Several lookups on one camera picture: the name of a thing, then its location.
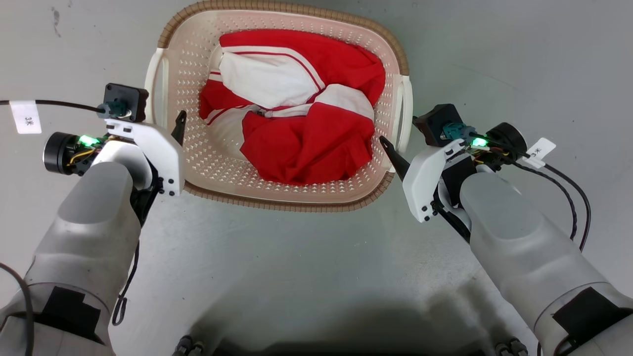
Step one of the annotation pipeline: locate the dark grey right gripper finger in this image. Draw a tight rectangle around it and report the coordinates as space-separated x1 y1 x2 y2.
378 135 411 182

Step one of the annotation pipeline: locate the white cable label tag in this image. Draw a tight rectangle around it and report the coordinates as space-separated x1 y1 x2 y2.
523 137 556 169
10 100 42 134

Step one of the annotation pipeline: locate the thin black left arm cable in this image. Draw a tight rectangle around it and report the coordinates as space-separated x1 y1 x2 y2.
111 239 141 327

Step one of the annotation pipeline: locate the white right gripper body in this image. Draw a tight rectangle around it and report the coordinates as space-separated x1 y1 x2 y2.
402 122 528 223

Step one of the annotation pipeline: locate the black right camera cable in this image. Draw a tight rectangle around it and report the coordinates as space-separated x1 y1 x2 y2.
507 157 592 253

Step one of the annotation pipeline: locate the black camera cable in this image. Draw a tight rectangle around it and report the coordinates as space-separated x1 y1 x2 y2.
0 99 107 114
507 157 592 253

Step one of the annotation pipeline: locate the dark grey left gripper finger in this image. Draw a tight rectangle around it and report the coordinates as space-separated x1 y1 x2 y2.
171 110 188 147

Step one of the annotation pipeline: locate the red and white garment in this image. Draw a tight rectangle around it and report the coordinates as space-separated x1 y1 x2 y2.
199 30 387 186

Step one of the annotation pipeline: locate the black left camera cable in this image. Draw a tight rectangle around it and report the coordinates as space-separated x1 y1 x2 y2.
0 99 107 114

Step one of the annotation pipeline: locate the beige plastic laundry basket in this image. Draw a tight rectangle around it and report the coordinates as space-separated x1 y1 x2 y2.
144 0 414 213

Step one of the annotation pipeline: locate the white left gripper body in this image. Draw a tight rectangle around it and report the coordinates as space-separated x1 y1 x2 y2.
43 118 186 197

